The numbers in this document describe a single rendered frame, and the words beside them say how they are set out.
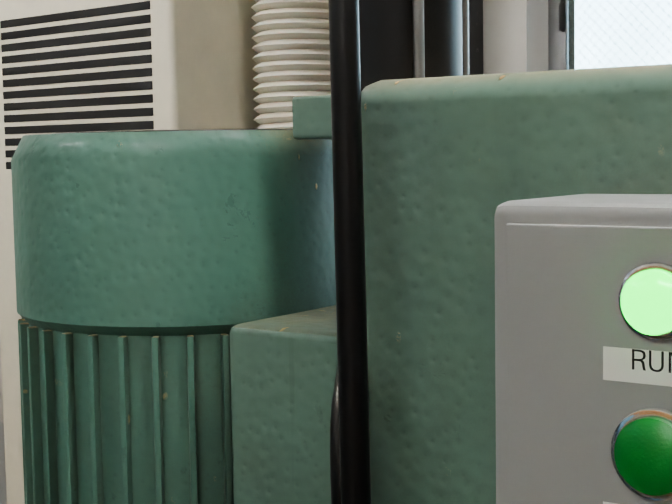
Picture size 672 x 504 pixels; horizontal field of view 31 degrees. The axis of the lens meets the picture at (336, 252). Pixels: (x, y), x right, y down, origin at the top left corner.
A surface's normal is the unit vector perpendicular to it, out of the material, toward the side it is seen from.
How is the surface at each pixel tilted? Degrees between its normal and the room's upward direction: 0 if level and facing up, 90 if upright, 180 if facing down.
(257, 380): 90
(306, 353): 90
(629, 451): 89
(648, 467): 93
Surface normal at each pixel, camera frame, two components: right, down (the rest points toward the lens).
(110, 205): -0.29, 0.08
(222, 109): 0.77, 0.04
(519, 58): -0.64, 0.07
